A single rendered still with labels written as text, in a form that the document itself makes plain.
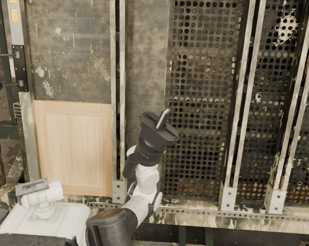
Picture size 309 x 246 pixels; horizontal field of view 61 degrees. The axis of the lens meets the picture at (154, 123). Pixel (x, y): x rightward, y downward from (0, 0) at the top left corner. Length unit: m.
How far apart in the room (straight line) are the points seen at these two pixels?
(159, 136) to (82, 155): 0.68
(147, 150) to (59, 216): 0.35
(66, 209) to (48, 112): 0.54
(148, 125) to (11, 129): 0.91
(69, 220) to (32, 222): 0.11
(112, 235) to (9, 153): 2.20
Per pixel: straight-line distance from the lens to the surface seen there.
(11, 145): 2.98
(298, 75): 1.20
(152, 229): 2.26
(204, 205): 1.38
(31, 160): 1.41
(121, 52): 1.10
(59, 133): 1.32
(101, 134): 1.25
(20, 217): 0.95
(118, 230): 0.85
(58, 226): 0.89
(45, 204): 0.89
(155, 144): 0.75
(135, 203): 1.00
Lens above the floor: 2.16
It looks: 51 degrees down
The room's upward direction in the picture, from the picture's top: straight up
